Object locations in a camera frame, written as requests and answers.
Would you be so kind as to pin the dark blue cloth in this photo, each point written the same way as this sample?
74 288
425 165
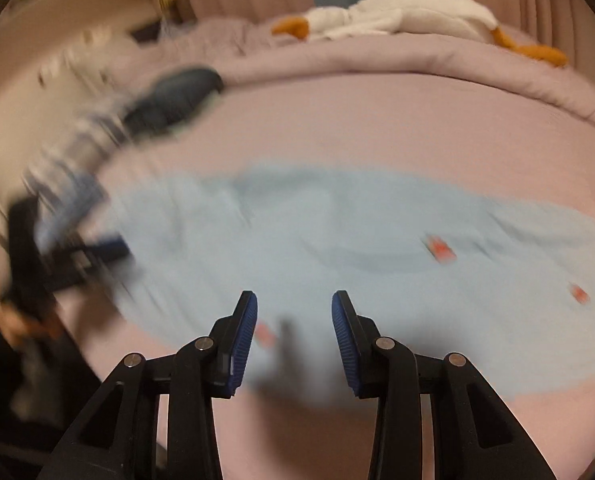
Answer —
177 95

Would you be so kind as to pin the lilac quilt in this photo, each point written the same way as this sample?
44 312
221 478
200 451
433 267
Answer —
377 55

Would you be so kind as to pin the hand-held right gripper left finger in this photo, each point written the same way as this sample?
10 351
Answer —
245 340

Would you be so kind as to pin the person's left forearm plaid sleeve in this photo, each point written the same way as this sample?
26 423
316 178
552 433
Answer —
77 160

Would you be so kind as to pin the white goose plush toy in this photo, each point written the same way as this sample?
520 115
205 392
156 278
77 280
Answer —
412 15

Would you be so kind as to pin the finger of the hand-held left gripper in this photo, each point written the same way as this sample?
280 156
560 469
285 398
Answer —
112 251

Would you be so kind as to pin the white cloth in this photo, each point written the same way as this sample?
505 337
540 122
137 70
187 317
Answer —
87 52

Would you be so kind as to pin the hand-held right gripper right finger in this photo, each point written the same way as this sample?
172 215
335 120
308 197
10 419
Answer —
342 340

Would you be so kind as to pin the person's dark clothing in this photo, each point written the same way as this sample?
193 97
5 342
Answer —
7 410

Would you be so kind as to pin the light blue denim pants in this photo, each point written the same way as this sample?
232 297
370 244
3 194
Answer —
327 240

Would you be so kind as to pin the pink bed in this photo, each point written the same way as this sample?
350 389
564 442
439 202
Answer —
352 125

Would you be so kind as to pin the person's left hand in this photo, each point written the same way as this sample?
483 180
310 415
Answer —
27 327

